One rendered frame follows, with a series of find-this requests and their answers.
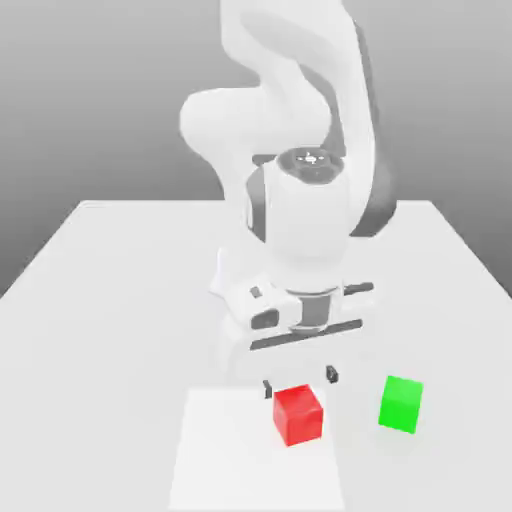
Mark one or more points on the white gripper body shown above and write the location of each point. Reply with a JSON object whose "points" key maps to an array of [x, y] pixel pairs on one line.
{"points": [[308, 348]]}

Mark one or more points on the small green cube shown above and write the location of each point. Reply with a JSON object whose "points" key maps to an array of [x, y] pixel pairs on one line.
{"points": [[400, 404]]}

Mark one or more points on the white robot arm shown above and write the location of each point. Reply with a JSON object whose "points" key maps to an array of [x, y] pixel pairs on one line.
{"points": [[304, 224]]}

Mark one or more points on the small red cube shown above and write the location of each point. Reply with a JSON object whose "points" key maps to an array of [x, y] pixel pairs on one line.
{"points": [[298, 416]]}

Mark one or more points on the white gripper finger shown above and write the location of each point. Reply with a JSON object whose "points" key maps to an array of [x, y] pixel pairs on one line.
{"points": [[331, 374], [267, 390]]}

